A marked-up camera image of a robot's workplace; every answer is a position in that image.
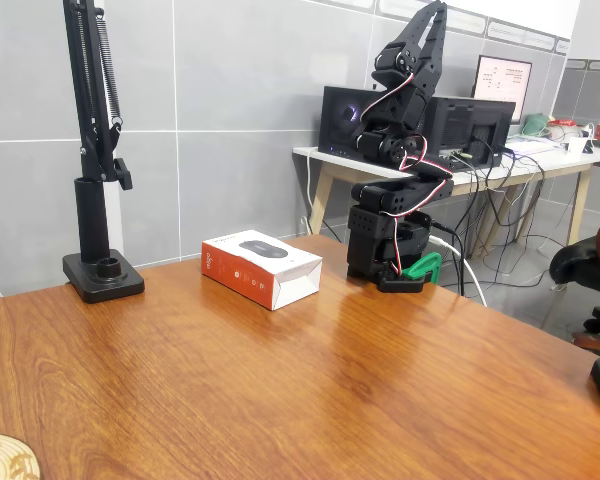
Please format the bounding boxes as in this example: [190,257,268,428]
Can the orange white mouse box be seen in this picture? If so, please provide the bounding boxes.
[201,229,324,312]

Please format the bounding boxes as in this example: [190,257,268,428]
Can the black PC case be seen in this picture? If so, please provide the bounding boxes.
[318,84,518,169]

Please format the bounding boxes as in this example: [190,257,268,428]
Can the computer monitor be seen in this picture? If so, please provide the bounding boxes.
[472,54,535,124]

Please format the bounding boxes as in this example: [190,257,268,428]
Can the white desk wooden legs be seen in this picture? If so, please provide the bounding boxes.
[292,143,600,259]

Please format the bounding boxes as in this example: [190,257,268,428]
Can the green bag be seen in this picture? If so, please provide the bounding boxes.
[523,112,554,137]

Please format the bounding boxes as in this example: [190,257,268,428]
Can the green table clamp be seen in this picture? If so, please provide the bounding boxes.
[402,251,444,287]

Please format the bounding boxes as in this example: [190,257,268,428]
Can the black office chair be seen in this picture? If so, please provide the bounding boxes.
[549,214,600,359]

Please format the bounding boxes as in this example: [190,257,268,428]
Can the black desk clamp base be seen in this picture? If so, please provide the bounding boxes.
[62,176,146,304]

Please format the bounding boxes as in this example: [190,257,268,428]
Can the round wooden coaster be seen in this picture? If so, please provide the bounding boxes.
[0,432,40,480]

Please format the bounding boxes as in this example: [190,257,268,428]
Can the white power cable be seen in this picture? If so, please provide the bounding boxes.
[427,234,489,308]

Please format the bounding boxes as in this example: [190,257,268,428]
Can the black power cable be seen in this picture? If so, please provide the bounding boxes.
[428,220,467,297]

